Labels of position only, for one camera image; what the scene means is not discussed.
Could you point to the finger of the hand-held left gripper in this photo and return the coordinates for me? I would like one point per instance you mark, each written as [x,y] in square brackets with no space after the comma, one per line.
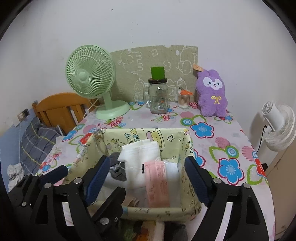
[108,208]
[57,172]

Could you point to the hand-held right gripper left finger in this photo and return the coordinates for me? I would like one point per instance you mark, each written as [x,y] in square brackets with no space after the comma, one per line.
[99,178]

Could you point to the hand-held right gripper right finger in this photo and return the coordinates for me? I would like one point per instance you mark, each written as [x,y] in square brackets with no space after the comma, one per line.
[196,178]

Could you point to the grey sock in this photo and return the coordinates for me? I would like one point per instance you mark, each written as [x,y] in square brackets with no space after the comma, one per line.
[118,169]

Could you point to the pink packet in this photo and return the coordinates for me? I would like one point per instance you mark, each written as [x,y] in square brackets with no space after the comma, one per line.
[157,183]

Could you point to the yellow printed fabric storage box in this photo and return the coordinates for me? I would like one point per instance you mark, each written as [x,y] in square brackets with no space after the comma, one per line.
[120,139]

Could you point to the white towel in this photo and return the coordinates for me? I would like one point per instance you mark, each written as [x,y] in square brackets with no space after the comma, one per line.
[138,150]

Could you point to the grey plaid blanket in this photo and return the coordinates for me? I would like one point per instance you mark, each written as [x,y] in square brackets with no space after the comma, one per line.
[39,143]

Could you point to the white crumpled cloth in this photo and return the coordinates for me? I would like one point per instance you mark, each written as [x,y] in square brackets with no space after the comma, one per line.
[15,173]

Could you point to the wooden chair back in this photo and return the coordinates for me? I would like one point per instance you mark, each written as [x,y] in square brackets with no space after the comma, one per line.
[57,106]

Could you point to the cotton swab jar orange lid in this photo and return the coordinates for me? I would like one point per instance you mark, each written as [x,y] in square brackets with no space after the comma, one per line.
[183,100]

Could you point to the purple plush bunny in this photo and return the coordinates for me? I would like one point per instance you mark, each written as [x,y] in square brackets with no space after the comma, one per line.
[212,99]

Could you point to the beige door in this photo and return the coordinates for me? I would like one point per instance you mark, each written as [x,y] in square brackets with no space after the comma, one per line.
[279,176]

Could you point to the glass mug jar green cap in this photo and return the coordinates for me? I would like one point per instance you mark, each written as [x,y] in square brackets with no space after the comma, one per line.
[158,97]

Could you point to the white standing fan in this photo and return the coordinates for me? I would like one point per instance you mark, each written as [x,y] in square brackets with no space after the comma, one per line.
[279,129]

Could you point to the green desk fan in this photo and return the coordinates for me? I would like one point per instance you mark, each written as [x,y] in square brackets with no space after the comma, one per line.
[83,75]

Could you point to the green printed board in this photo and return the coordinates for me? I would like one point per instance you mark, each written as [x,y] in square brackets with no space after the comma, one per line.
[161,55]

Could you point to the wall socket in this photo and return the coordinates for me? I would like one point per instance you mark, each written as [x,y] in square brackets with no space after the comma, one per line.
[23,115]

